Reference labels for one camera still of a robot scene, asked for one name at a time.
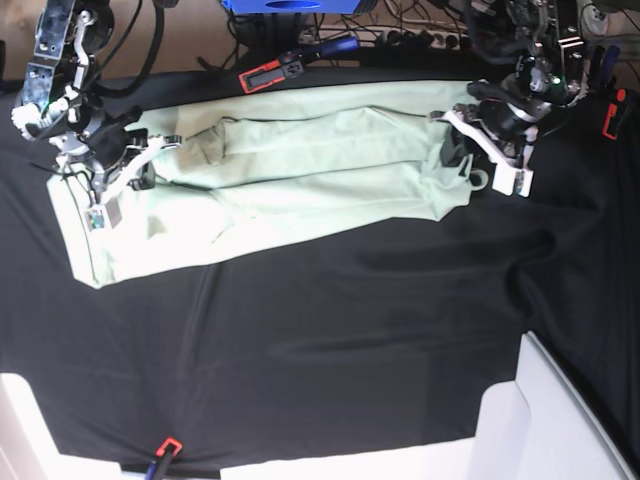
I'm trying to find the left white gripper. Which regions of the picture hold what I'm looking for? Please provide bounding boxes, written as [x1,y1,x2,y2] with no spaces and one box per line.
[430,104,534,196]

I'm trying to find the orange blue clamp bottom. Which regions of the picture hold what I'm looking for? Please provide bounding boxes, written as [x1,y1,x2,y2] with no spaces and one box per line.
[144,437,183,480]

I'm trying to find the white foam board left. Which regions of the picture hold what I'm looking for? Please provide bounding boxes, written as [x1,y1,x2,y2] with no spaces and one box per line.
[1,373,123,479]

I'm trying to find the white power strip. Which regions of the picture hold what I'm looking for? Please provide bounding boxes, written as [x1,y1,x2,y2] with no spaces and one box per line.
[309,26,471,51]

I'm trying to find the blue plastic box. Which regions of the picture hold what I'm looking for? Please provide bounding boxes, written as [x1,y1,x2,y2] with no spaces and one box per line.
[221,0,378,15]

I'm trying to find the orange black clamp top centre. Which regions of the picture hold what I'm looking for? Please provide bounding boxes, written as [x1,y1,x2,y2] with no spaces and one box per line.
[238,35,359,94]

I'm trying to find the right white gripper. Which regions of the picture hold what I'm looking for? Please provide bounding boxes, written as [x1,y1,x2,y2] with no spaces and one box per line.
[54,132,182,230]

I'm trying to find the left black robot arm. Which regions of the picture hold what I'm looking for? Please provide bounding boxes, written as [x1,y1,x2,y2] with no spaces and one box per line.
[431,0,587,197]

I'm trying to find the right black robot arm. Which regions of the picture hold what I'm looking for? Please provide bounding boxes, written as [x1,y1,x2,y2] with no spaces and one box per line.
[11,1,182,231]

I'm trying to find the light green T-shirt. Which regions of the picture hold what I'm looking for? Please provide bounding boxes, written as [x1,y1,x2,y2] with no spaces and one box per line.
[47,80,474,289]

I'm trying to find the orange black clamp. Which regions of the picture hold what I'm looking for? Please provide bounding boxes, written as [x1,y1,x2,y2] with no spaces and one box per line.
[588,45,628,140]
[238,35,359,94]

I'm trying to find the orange black clamp top right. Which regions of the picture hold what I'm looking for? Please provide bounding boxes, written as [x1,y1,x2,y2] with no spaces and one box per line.
[588,45,628,140]

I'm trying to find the black table cloth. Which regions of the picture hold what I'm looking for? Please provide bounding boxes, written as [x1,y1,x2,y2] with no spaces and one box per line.
[1,94,639,471]

